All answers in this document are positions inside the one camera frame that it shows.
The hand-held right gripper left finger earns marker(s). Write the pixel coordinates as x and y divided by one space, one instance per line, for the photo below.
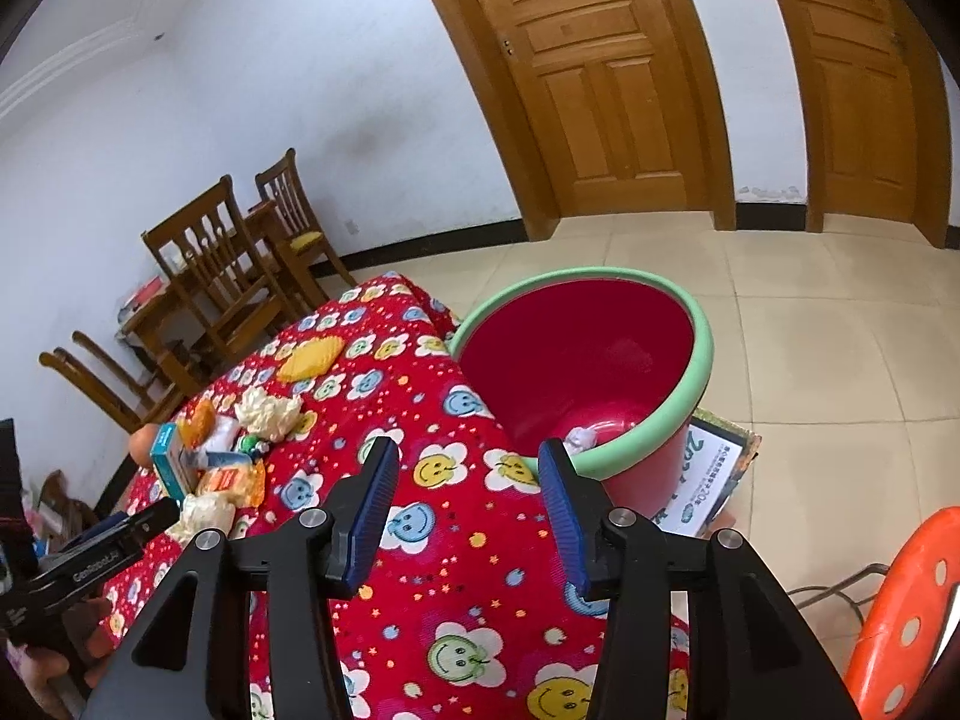
371 517

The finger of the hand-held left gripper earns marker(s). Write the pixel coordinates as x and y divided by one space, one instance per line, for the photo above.
146 521

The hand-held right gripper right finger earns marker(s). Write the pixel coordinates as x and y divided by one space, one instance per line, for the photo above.
562 517

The blue and white box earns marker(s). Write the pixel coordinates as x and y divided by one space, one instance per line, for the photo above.
171 465

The orange snack packet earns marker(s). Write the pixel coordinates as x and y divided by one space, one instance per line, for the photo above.
232 484

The white plastic packet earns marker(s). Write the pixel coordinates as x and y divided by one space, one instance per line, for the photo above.
223 435

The large tissue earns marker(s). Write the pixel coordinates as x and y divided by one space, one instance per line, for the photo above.
266 412

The red basin with green rim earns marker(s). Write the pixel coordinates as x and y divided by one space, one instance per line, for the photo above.
570 345

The person's left hand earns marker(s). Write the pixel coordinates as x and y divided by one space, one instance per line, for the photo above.
94 637

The orange ball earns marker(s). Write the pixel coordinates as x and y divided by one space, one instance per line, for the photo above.
144 442

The small crumpled paper ball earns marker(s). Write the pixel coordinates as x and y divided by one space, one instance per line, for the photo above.
581 439

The pile of bags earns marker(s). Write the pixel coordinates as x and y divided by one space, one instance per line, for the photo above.
56 502

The red flower print blanket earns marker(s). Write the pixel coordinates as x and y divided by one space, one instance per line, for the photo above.
465 540

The wooden slat-back chair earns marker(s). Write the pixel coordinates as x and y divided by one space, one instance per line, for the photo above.
97 382
202 240

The printed picture book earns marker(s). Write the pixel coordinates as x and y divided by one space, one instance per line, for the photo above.
705 480

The yellow waffle sponge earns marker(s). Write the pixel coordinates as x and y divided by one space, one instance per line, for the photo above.
311 358

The wooden chair with yellow cushion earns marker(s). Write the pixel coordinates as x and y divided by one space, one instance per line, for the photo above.
289 195

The orange plastic stool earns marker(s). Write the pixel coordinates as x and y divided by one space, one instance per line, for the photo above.
915 615

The wooden panel door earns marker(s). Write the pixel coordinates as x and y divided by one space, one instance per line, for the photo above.
585 90
855 90

